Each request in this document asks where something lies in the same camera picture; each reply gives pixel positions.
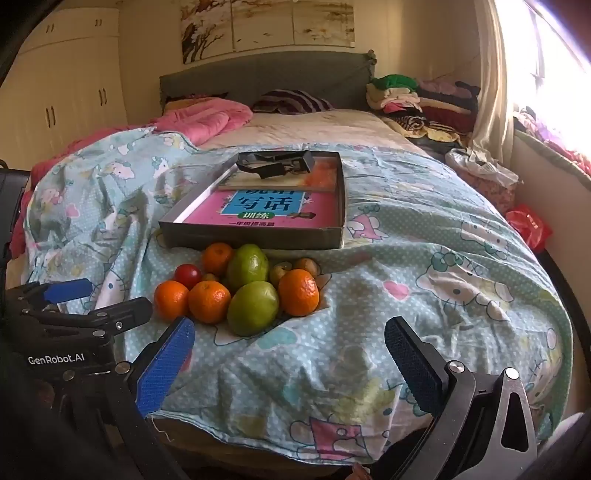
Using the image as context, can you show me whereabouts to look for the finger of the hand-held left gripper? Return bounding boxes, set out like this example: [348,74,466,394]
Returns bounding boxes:
[32,296,154,344]
[4,278,93,319]

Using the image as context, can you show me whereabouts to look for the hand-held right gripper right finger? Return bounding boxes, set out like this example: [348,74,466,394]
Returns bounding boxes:
[384,316,541,480]

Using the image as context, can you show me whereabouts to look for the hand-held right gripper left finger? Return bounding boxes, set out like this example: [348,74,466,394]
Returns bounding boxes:
[106,316,196,480]

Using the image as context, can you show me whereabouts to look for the orange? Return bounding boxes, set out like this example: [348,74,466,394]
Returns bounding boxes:
[202,242,235,277]
[188,280,232,325]
[154,280,191,320]
[278,268,320,317]

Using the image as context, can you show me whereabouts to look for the red tomato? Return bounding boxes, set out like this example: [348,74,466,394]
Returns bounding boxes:
[173,263,203,290]

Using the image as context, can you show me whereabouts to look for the green lime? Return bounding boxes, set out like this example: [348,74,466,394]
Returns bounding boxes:
[226,281,281,337]
[225,244,270,294]

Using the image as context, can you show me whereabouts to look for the shallow cardboard box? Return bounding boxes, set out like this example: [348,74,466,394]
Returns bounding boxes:
[158,150,347,250]

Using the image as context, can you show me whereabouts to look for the cartoon cat printed blanket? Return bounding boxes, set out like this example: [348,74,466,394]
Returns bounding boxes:
[23,124,575,464]

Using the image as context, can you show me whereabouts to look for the pink book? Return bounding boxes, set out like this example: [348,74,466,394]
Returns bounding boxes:
[178,187,343,228]

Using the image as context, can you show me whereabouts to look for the red plastic bag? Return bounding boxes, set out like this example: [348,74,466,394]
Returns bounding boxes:
[505,204,552,254]

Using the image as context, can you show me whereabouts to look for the cream wardrobe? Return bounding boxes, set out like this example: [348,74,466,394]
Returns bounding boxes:
[0,7,127,174]

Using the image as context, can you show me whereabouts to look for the pink quilt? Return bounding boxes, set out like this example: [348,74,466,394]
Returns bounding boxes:
[9,96,254,259]

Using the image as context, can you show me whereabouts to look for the white plastic bag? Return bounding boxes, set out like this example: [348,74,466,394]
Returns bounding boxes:
[445,148,520,186]

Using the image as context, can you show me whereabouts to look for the beige orange book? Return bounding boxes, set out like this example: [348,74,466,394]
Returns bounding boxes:
[217,154,340,192]

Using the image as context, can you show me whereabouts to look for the beige bed sheet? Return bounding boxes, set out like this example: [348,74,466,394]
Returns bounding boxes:
[198,109,426,155]

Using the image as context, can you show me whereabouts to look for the pile of folded clothes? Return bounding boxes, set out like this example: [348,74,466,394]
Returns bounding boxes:
[367,76,481,141]

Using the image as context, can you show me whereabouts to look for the clothes on window sill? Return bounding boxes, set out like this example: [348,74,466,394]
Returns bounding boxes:
[515,106,591,177]

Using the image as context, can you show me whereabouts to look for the striped pillow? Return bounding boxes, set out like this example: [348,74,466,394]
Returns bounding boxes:
[252,89,335,115]

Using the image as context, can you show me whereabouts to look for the green padded headboard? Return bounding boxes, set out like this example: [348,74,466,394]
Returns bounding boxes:
[158,51,377,114]

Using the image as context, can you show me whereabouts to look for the cream curtain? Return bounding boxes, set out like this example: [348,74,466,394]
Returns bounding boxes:
[471,0,517,153]

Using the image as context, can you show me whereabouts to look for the green garment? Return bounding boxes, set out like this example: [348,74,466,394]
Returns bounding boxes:
[372,74,419,92]

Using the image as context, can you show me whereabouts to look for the window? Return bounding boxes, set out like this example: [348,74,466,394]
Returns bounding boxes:
[501,0,591,160]

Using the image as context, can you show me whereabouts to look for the black plastic frame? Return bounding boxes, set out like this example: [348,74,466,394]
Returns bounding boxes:
[235,150,315,180]

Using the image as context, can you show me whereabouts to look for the wall painting panel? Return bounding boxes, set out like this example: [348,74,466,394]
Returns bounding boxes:
[232,0,296,52]
[178,0,235,65]
[293,0,356,48]

